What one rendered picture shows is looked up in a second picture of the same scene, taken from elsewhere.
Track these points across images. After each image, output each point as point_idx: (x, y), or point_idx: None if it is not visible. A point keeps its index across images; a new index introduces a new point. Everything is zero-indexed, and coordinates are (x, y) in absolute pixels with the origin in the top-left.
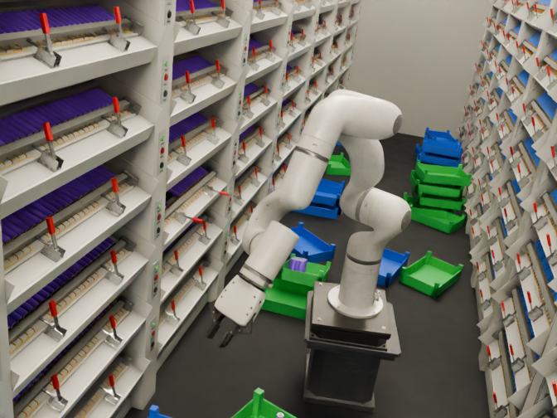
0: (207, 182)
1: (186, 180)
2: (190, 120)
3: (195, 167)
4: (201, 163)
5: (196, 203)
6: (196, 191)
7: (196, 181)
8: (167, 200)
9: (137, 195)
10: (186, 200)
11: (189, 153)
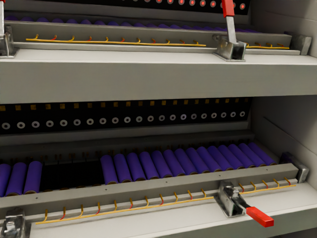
0: (250, 181)
1: (182, 162)
2: (202, 29)
3: (79, 87)
4: (146, 97)
5: (152, 219)
6: (186, 191)
7: (212, 170)
8: (71, 185)
9: None
10: (105, 197)
11: (79, 52)
